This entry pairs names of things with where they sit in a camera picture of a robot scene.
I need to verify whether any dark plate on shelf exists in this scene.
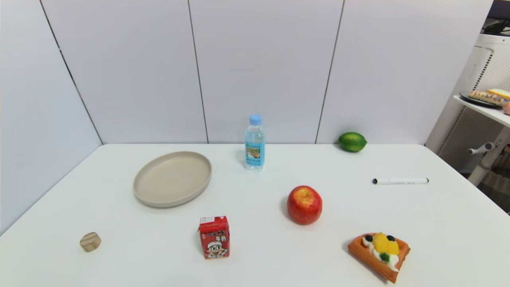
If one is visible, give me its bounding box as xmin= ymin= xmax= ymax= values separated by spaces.
xmin=459 ymin=91 xmax=505 ymax=108

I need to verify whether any green lime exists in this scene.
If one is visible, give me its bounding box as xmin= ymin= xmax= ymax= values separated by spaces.
xmin=338 ymin=132 xmax=367 ymax=153

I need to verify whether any clear water bottle blue cap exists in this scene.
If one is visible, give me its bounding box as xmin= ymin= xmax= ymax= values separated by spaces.
xmin=244 ymin=114 xmax=266 ymax=172

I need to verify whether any grey cart handle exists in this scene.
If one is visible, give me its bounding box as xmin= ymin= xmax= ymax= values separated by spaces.
xmin=467 ymin=142 xmax=496 ymax=155

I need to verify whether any beige round plate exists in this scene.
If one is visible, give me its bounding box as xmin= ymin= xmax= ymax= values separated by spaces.
xmin=133 ymin=151 xmax=212 ymax=208

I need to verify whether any small wooden block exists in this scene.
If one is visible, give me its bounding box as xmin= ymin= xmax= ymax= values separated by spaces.
xmin=79 ymin=232 xmax=102 ymax=253

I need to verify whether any black device on cart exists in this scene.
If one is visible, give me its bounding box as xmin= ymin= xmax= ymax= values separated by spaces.
xmin=481 ymin=18 xmax=510 ymax=36

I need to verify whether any toy waffle with fruit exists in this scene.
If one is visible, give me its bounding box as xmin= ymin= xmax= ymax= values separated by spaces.
xmin=347 ymin=232 xmax=411 ymax=284

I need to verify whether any red apple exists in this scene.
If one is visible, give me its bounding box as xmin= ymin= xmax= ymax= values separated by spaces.
xmin=287 ymin=185 xmax=323 ymax=226

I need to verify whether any white marker pen black cap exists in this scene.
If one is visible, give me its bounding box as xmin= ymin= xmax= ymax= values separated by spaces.
xmin=373 ymin=178 xmax=430 ymax=185

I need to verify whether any red milk carton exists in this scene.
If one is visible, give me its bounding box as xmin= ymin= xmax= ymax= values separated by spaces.
xmin=198 ymin=216 xmax=231 ymax=260

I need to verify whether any brown toy bread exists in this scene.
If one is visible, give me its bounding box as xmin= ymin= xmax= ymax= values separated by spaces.
xmin=469 ymin=90 xmax=505 ymax=106

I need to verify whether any white perforated shelf cart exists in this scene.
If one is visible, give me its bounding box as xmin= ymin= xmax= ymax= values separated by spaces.
xmin=425 ymin=33 xmax=510 ymax=187

